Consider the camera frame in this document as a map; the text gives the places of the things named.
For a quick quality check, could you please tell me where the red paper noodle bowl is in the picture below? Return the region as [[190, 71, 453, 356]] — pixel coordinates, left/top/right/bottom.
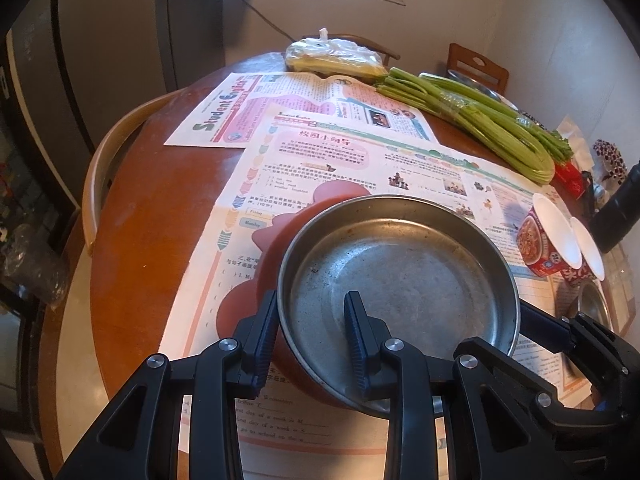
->
[[516, 192, 584, 277], [564, 216, 607, 287]]

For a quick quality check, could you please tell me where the dark wooden armchair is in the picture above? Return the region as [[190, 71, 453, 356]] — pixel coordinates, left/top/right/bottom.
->
[[330, 34, 401, 66]]

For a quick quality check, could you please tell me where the grey refrigerator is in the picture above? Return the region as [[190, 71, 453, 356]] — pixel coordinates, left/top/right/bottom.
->
[[0, 0, 226, 211]]

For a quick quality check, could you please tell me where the orange animal-shaped plate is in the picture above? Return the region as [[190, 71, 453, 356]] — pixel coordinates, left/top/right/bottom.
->
[[216, 180, 381, 406]]

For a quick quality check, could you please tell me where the steel bowl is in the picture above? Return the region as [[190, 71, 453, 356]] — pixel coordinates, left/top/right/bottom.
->
[[575, 280, 617, 333]]

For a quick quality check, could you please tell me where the red tissue box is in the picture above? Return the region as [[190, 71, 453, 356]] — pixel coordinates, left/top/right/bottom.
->
[[552, 115, 595, 197]]

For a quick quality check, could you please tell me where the steel basin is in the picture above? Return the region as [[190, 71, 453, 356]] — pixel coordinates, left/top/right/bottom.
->
[[446, 68, 505, 102]]

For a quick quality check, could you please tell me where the black cable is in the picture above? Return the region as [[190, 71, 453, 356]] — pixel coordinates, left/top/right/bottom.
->
[[223, 0, 302, 44]]

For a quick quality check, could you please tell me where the brown wooden chair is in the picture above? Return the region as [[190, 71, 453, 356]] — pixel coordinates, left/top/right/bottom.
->
[[446, 42, 510, 96]]

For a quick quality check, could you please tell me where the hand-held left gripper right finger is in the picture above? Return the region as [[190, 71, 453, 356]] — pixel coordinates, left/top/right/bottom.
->
[[344, 291, 571, 480]]

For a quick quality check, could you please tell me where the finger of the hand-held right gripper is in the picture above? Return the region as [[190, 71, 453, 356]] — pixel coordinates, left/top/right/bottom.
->
[[529, 384, 640, 427], [520, 301, 629, 382]]

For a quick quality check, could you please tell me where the light curved wooden chair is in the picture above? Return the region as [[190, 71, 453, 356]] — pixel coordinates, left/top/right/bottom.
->
[[81, 92, 173, 257]]

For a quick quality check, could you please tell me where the black bottle strap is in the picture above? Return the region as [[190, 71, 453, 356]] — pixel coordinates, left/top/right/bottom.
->
[[580, 171, 607, 218]]

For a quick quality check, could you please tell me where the red white spotted ornament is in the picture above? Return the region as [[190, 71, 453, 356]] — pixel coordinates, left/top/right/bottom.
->
[[593, 139, 629, 182]]

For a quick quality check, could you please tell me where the black thermos bottle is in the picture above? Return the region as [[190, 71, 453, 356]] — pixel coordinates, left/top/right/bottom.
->
[[597, 160, 640, 254]]

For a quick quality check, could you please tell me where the clear plastic bag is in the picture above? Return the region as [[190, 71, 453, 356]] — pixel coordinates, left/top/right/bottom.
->
[[0, 225, 71, 307]]

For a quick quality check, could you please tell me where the plastic bag of corn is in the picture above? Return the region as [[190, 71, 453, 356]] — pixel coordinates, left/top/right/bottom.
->
[[285, 27, 390, 81]]

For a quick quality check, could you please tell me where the colourful printed newspaper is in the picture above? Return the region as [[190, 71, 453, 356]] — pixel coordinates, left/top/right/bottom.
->
[[170, 112, 601, 480], [164, 72, 440, 149]]

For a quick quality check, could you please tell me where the green celery bunch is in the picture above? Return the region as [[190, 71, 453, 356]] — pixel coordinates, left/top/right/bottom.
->
[[375, 66, 555, 184], [417, 72, 573, 163]]

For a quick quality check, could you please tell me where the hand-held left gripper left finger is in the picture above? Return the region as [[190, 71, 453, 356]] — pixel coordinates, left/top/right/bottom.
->
[[55, 289, 281, 480]]

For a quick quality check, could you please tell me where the round steel plate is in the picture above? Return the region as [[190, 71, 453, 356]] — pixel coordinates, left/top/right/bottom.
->
[[276, 195, 522, 417]]

